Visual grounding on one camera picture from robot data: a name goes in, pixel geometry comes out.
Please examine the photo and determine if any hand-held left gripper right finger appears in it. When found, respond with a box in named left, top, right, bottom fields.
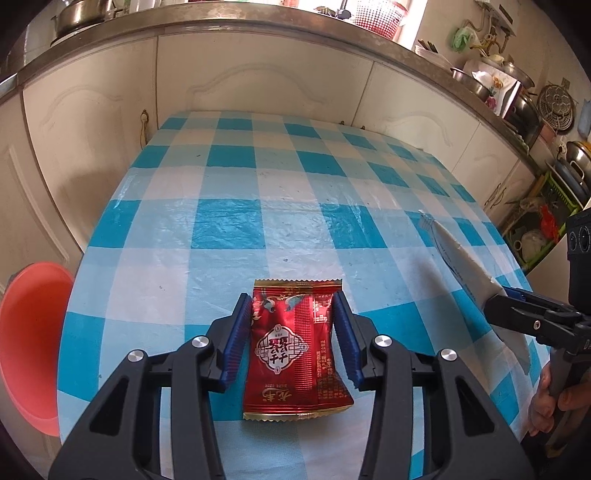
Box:
left=331, top=291, right=539, bottom=480

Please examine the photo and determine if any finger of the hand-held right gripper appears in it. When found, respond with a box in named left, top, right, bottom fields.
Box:
left=501, top=285, right=581, bottom=318
left=482, top=293, right=583, bottom=345

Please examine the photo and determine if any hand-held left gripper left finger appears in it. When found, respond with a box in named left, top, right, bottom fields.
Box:
left=48, top=292, right=254, bottom=480

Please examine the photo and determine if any red snack packet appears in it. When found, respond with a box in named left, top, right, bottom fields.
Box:
left=242, top=278, right=356, bottom=423

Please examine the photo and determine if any white pouch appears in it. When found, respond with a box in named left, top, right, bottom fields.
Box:
left=418, top=209, right=531, bottom=376

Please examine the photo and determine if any pink plastic bucket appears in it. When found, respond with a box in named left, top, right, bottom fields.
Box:
left=0, top=261, right=77, bottom=438

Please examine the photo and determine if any person's right hand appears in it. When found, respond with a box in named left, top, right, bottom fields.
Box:
left=526, top=360, right=591, bottom=438

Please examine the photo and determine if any green dish rack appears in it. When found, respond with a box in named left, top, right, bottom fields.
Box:
left=503, top=141, right=591, bottom=273

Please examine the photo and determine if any round steamer rack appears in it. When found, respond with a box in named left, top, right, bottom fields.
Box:
left=538, top=83, right=575, bottom=134

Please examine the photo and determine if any blue checkered tablecloth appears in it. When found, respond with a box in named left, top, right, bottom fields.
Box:
left=55, top=110, right=552, bottom=480

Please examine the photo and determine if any floral cloth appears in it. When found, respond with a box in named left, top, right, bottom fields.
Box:
left=464, top=62, right=518, bottom=116

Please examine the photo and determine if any steel pot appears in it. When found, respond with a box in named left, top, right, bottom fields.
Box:
left=501, top=60, right=536, bottom=90

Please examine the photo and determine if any steel bowl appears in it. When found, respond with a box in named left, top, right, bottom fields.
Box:
left=450, top=67, right=494, bottom=103

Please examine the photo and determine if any white water heater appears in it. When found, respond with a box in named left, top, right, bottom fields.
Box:
left=475, top=0, right=514, bottom=24

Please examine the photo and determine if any white kitchen base cabinet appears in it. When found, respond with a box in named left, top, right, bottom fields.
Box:
left=0, top=7, right=546, bottom=287

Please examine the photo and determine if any red plastic basket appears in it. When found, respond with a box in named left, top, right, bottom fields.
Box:
left=350, top=0, right=411, bottom=41

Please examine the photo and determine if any steel kettle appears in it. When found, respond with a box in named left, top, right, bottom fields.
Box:
left=51, top=0, right=116, bottom=38

